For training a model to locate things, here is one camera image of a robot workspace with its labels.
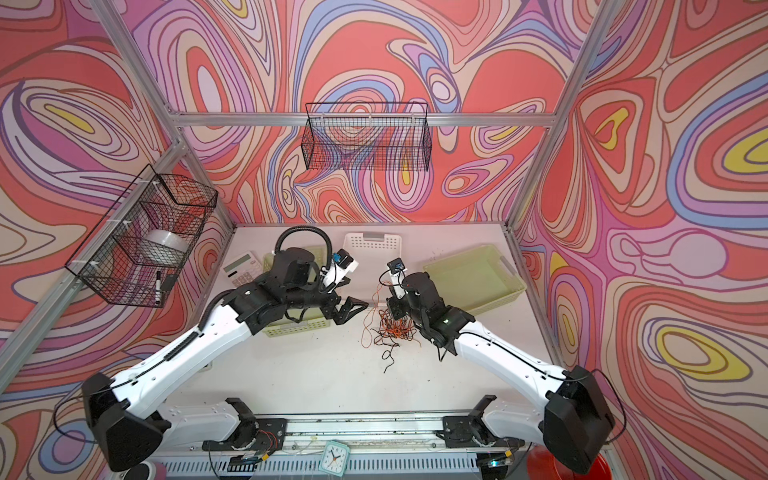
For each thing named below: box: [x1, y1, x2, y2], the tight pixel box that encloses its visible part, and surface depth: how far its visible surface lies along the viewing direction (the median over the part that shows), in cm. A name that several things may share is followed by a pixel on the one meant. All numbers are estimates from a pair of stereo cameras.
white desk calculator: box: [220, 251, 263, 288], surface depth 104 cm
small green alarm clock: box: [318, 440, 350, 477], surface depth 70 cm
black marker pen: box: [155, 271, 162, 307], surface depth 73 cm
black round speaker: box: [124, 463, 149, 480], surface depth 65 cm
